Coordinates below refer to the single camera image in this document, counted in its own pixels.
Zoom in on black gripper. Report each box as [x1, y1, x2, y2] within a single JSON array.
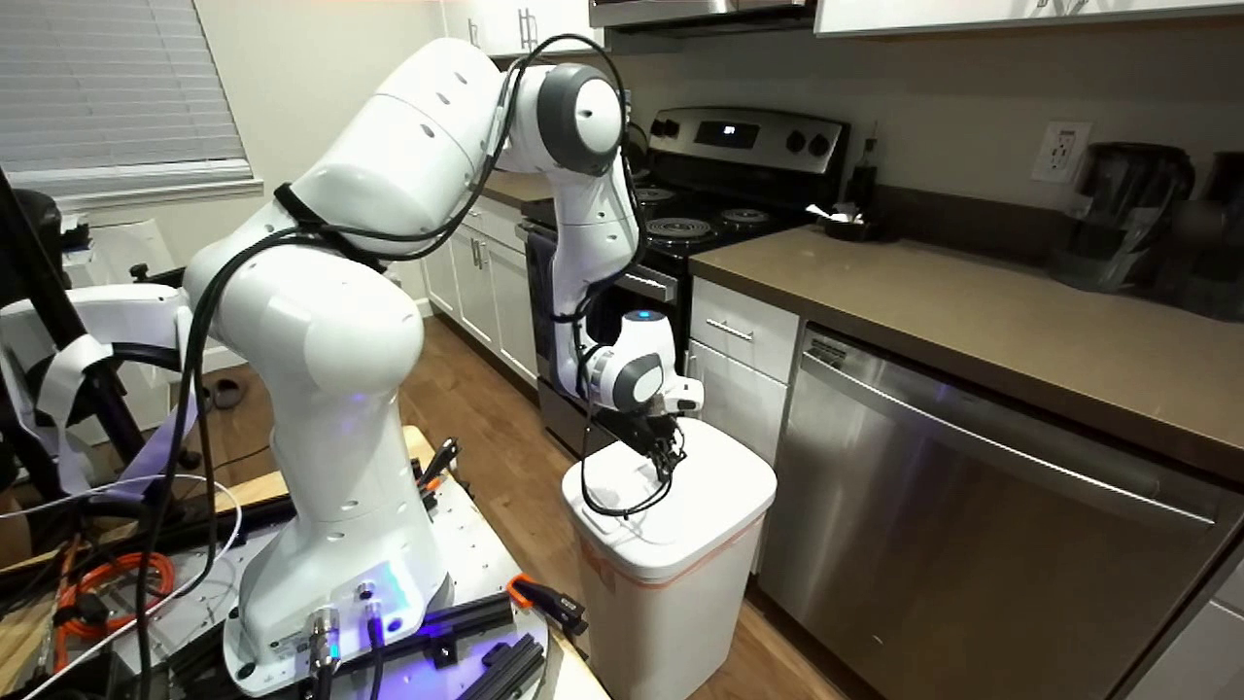
[[619, 411, 684, 481]]

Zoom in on white bin lid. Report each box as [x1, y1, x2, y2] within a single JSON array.
[[560, 416, 779, 584]]

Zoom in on white plastic trash bin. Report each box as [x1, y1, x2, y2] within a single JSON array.
[[560, 416, 781, 700]]

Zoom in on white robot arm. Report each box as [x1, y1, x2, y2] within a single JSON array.
[[182, 39, 703, 700]]

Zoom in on black clamp with orange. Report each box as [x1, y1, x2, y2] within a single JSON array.
[[506, 575, 586, 637]]

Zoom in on white lower cabinets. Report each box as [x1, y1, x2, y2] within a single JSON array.
[[411, 195, 538, 386]]

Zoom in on stainless steel dishwasher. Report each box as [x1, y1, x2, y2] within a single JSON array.
[[760, 326, 1241, 700]]

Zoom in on black oven stove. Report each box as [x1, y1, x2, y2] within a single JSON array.
[[519, 106, 855, 457]]

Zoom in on black coffee maker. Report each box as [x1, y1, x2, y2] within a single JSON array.
[[1049, 138, 1195, 290]]

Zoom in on window blind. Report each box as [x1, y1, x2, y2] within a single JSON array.
[[0, 0, 255, 198]]

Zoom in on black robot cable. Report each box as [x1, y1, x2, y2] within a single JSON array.
[[128, 29, 652, 693]]

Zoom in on white wall outlet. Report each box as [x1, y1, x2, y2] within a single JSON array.
[[1032, 119, 1089, 184]]

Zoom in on orange cable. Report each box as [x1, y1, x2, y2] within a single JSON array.
[[52, 548, 178, 671]]

